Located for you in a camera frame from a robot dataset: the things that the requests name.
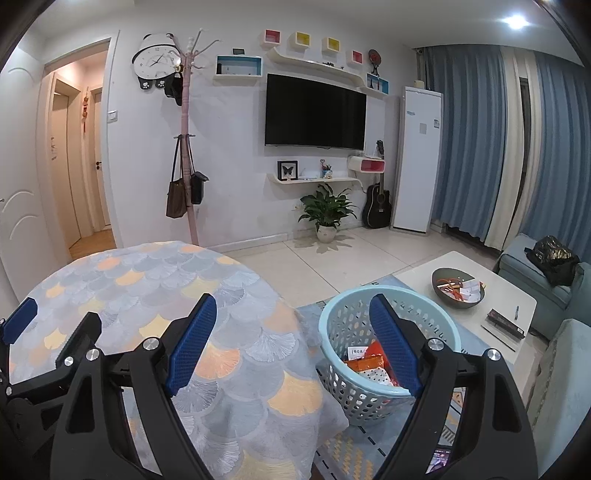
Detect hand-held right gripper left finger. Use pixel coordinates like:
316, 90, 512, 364
58, 293, 218, 480

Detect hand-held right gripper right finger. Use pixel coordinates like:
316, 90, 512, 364
369, 293, 539, 480

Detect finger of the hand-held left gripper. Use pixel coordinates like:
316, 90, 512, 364
54, 312, 102, 370
0, 296, 38, 346

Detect orange snack packet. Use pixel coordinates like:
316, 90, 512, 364
346, 355, 393, 386

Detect light blue plastic basket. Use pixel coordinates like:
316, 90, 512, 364
318, 284, 462, 426

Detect black shoulder bag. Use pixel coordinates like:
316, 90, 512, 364
189, 171, 209, 205

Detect scale-patterned tablecloth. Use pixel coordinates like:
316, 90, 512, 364
9, 240, 349, 480

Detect dark grey bowl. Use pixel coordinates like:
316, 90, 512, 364
431, 267, 486, 306

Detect white coffee table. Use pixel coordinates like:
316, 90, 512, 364
394, 250, 539, 370

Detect pile of wrapped candies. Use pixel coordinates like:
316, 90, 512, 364
436, 276, 483, 301

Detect dark notebook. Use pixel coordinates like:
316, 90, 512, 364
480, 308, 527, 342

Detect white panelled door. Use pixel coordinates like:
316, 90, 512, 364
0, 65, 44, 301

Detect black acoustic guitar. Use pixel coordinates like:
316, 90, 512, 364
361, 140, 392, 229

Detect grey-blue sofa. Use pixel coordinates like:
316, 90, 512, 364
499, 233, 591, 319

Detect brown tote bag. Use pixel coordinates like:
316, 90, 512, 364
166, 136, 190, 219

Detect potted green plant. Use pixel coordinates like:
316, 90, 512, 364
299, 182, 358, 243

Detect grey upholstered seat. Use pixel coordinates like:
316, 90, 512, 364
526, 318, 591, 462

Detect wooden hallway door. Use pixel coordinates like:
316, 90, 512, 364
90, 88, 114, 230

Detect black plastic bag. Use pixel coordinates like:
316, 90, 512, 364
526, 235, 580, 287

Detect white standing air conditioner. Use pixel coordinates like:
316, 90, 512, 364
392, 86, 443, 232

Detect pink coat rack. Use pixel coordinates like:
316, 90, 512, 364
164, 28, 227, 247

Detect blue and white curtains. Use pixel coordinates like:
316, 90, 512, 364
422, 44, 591, 252

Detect wide blue-edged box shelf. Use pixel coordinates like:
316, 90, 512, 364
213, 55, 263, 80

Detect long white wavy shelf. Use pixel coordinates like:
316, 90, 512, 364
271, 45, 386, 95

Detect white and pink wall box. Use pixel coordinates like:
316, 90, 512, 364
347, 155, 385, 175

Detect white curved wall shelf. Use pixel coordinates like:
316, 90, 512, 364
267, 174, 363, 188

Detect black wall television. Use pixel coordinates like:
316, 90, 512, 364
264, 73, 368, 151

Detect panda wall clock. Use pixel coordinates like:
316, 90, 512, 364
132, 33, 182, 89

